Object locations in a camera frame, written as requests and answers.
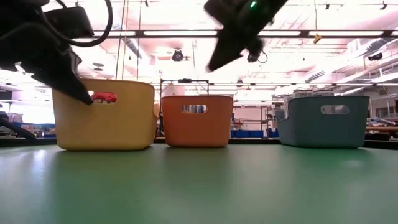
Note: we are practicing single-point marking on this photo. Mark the red Fanta can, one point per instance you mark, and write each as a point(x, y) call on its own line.
point(104, 97)

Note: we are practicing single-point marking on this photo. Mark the wooden workbench top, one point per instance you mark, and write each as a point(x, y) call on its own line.
point(382, 128)

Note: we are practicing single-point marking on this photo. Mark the black table edge strip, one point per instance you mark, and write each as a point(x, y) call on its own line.
point(379, 143)

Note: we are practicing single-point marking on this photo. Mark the black ceiling spotlight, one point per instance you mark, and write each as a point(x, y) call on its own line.
point(375, 56)

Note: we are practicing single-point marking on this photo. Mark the blue storage bins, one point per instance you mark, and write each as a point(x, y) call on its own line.
point(248, 133)

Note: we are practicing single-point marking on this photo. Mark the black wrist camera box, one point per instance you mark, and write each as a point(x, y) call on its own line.
point(70, 21)

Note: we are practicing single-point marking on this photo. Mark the black overhead frame bar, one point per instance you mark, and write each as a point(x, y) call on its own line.
point(387, 33)

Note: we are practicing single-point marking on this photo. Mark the black overhead rig camera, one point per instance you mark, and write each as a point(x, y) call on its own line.
point(260, 59)
point(177, 55)

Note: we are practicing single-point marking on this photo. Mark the orange plastic basket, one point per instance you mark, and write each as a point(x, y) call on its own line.
point(197, 130)

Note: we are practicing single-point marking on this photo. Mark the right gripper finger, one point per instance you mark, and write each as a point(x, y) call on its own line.
point(225, 53)

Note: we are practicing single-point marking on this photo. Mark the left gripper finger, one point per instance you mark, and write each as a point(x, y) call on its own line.
point(68, 84)

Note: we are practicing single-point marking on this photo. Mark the white Celsius Arctic Vibe can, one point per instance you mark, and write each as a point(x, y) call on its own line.
point(302, 92)
point(324, 92)

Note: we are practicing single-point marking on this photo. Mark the teal plastic basket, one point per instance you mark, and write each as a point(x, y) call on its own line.
point(326, 130)

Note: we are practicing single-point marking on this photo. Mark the yellow plastic basket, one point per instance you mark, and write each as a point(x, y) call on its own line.
point(105, 124)

